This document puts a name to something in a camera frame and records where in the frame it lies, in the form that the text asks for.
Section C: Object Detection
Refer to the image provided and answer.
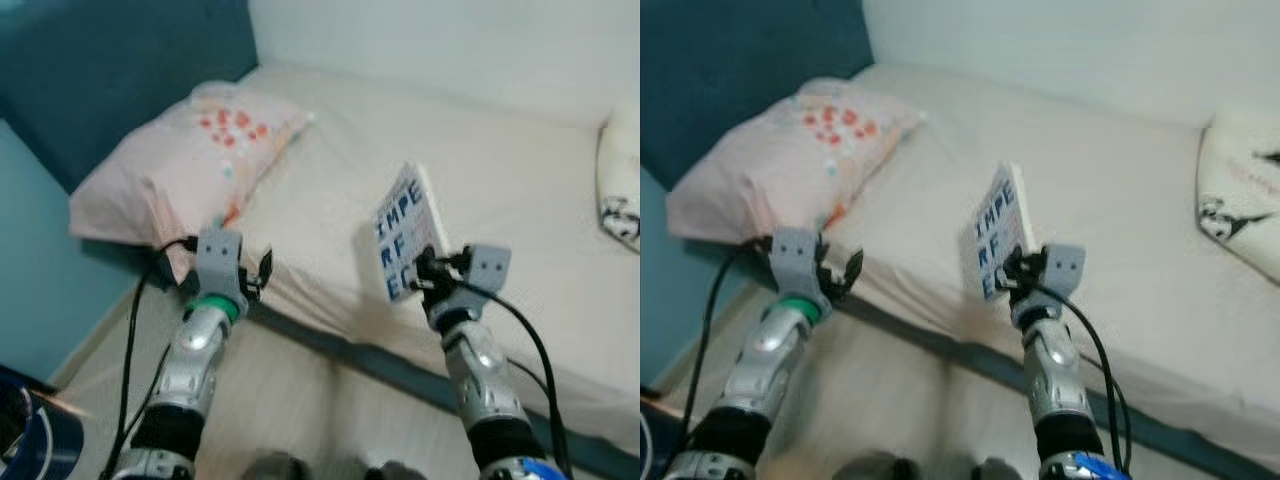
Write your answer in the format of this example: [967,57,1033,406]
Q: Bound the cream cartoon print blanket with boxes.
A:
[597,100,641,251]
[1195,108,1280,286]

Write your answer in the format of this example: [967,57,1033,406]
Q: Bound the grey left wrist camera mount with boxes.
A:
[770,228,823,299]
[195,228,244,301]

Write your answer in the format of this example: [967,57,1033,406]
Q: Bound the pink floral pillow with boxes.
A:
[665,78,926,246]
[68,80,313,286]

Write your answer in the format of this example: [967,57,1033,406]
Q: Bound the white book blue letters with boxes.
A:
[372,162,453,304]
[958,162,1041,301]

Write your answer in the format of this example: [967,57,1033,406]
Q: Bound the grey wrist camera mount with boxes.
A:
[1040,243,1086,306]
[770,228,823,299]
[195,228,244,301]
[462,243,511,311]

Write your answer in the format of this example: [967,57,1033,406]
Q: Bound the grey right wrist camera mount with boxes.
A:
[1040,243,1086,306]
[462,243,511,311]

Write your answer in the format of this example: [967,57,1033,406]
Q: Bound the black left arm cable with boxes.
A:
[100,237,201,480]
[680,237,776,471]

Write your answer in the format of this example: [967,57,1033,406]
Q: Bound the cream bed sheet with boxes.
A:
[215,62,641,456]
[830,60,1280,471]

